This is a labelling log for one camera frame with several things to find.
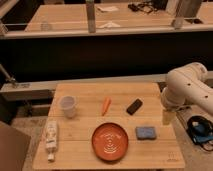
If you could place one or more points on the black rectangular remote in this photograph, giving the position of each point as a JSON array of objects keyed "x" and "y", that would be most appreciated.
[{"x": 134, "y": 107}]

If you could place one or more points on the orange carrot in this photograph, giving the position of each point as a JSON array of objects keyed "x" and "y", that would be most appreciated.
[{"x": 106, "y": 105}]

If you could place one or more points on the white paper sheet far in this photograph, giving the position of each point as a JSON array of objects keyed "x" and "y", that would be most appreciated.
[{"x": 108, "y": 9}]

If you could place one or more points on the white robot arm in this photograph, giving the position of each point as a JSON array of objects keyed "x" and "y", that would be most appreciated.
[{"x": 186, "y": 83}]

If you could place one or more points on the metal post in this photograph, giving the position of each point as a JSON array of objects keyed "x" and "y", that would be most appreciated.
[
  {"x": 90, "y": 9},
  {"x": 187, "y": 11}
]

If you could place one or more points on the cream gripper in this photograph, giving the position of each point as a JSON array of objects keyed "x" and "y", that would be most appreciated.
[{"x": 168, "y": 116}]

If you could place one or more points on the blue sponge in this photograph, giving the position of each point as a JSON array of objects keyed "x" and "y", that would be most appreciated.
[{"x": 145, "y": 133}]

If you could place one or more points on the right metal post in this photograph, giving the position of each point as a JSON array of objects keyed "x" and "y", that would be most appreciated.
[{"x": 187, "y": 11}]

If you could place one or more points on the left metal post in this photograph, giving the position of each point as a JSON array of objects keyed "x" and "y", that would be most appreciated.
[{"x": 90, "y": 9}]

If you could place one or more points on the brown cardboard box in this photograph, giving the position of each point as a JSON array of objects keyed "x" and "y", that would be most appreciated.
[{"x": 13, "y": 148}]

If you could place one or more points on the white squeeze bottle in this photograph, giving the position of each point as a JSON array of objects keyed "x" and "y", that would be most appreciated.
[{"x": 51, "y": 137}]

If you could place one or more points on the white paper on table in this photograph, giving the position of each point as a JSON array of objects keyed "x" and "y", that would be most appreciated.
[{"x": 110, "y": 24}]

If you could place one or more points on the white ceramic cup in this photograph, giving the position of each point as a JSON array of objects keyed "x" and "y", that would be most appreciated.
[{"x": 67, "y": 105}]

